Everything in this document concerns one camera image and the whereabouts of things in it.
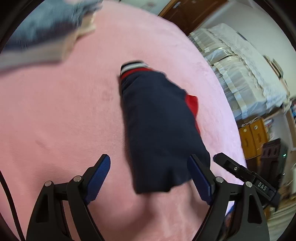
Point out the folded blue denim jeans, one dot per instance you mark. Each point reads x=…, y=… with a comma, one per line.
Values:
x=49, y=21

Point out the folded cream garment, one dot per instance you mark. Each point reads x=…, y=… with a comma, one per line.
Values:
x=52, y=51

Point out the white lace covered furniture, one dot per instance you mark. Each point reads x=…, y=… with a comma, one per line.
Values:
x=252, y=83

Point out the red and navy varsity jacket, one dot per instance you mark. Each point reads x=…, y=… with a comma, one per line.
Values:
x=161, y=127

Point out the black tracker device right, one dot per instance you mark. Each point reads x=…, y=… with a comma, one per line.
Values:
x=273, y=159

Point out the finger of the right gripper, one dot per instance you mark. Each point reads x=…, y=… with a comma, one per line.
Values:
x=239, y=171

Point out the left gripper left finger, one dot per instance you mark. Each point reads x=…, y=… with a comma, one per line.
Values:
x=94, y=177

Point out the pink bed blanket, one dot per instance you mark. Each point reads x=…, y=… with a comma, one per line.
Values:
x=58, y=119

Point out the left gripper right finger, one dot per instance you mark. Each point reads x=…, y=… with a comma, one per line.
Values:
x=204, y=180

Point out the brown wooden door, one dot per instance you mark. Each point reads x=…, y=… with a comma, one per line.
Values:
x=189, y=14

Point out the yellow wooden cabinet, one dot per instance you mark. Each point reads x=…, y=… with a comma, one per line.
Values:
x=253, y=136

